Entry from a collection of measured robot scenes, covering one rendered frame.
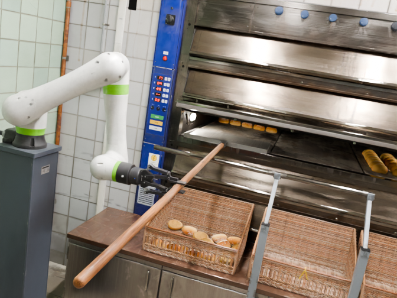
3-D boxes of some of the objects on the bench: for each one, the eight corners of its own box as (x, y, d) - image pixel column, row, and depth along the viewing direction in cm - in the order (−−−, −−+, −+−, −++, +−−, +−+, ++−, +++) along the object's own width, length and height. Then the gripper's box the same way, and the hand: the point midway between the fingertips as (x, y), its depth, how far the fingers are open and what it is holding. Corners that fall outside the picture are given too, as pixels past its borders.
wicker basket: (168, 221, 285) (173, 183, 279) (247, 242, 272) (256, 203, 266) (139, 250, 239) (146, 205, 233) (234, 277, 226) (244, 230, 220)
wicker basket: (257, 245, 271) (265, 205, 265) (346, 268, 258) (357, 227, 252) (244, 279, 225) (254, 233, 219) (352, 311, 212) (365, 262, 206)
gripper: (138, 155, 179) (191, 167, 173) (133, 190, 182) (184, 203, 177) (131, 158, 172) (185, 171, 166) (126, 194, 175) (179, 209, 170)
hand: (177, 186), depth 172 cm, fingers closed on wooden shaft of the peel, 3 cm apart
